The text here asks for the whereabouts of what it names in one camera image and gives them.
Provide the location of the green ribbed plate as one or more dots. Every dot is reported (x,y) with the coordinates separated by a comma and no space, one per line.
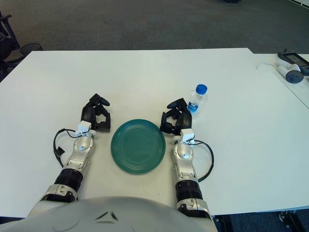
(138,147)

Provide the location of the black mesh waste bin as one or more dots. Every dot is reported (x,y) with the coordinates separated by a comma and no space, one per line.
(31,47)

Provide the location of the white and grey VR controller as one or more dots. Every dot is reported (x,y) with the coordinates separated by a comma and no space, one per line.
(293,76)

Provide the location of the black table leg with caster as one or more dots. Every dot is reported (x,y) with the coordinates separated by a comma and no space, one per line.
(288,218)

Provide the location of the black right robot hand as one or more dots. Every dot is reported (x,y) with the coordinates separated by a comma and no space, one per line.
(186,120)

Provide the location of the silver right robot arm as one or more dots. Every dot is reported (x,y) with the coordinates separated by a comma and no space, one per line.
(183,152)

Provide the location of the clear bottle with blue cap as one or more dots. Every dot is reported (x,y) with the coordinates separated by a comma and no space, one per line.
(198,96)

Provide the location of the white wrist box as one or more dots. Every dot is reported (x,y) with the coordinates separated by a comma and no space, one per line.
(187,134)
(84,126)

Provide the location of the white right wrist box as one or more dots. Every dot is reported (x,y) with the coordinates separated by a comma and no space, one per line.
(187,134)

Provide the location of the black office chair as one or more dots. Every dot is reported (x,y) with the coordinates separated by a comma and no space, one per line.
(7,43)

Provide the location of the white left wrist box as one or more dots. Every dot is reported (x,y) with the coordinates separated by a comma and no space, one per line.
(84,126)

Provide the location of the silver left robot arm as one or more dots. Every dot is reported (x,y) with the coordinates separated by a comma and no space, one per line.
(80,147)

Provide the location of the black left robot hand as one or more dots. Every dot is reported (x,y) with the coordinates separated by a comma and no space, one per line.
(87,113)

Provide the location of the grey robot torso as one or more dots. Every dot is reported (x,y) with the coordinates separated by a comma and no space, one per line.
(108,217)

